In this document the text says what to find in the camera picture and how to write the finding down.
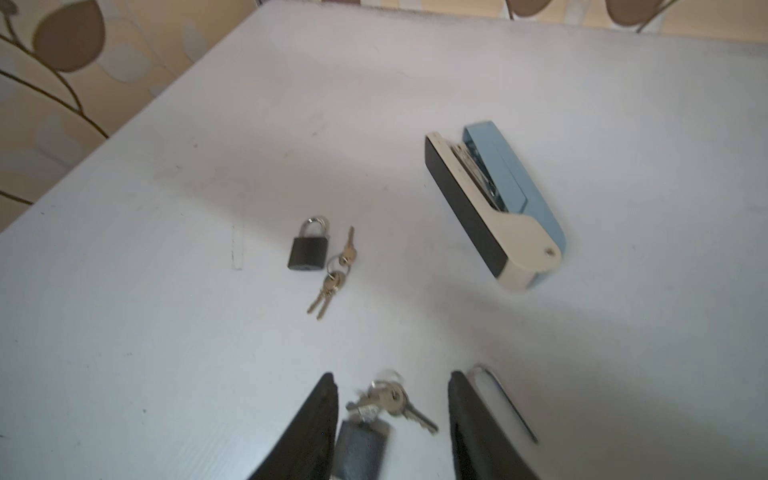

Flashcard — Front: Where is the black padlock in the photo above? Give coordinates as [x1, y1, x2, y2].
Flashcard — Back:
[287, 216, 330, 271]
[330, 419, 391, 480]

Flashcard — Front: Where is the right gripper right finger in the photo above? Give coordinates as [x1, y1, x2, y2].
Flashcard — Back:
[448, 371, 539, 480]

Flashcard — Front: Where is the brass padlock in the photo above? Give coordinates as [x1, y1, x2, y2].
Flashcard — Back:
[466, 363, 540, 445]

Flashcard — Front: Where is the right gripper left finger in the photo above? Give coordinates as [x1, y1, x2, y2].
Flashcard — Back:
[249, 372, 339, 480]

